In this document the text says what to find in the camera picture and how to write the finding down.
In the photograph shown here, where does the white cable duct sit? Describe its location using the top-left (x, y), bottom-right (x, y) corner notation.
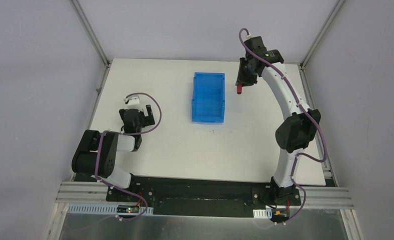
top-left (252, 207), bottom-right (273, 219)
top-left (67, 203), bottom-right (154, 216)

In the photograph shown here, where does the red handled screwdriver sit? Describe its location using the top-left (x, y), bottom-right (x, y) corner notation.
top-left (236, 83), bottom-right (243, 95)

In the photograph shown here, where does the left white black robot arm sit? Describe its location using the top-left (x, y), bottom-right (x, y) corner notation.
top-left (71, 104), bottom-right (156, 189)

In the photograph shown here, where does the blue plastic bin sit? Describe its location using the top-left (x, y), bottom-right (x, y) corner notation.
top-left (191, 72), bottom-right (226, 124)

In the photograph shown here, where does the left white cable duct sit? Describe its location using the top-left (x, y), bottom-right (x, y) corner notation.
top-left (67, 203), bottom-right (154, 216)

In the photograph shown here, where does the aluminium front rail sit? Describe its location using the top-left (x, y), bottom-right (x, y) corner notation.
top-left (55, 181), bottom-right (354, 210)

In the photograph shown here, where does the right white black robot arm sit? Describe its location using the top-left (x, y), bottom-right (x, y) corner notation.
top-left (235, 34), bottom-right (321, 204)

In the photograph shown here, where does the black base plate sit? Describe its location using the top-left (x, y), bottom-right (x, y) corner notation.
top-left (106, 176), bottom-right (302, 218)

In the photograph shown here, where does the white camera on left wrist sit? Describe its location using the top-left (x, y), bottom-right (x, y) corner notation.
top-left (123, 95), bottom-right (141, 110)

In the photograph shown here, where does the right aluminium corner post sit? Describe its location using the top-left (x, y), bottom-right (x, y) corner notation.
top-left (300, 0), bottom-right (347, 70)

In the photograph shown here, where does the right white cable duct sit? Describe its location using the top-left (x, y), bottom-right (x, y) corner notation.
top-left (252, 207), bottom-right (273, 219)

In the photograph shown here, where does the left aluminium corner post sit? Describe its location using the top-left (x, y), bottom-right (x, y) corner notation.
top-left (69, 0), bottom-right (111, 68)

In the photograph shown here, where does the aluminium corner post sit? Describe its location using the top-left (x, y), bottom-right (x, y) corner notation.
top-left (69, 0), bottom-right (111, 68)
top-left (300, 0), bottom-right (347, 70)

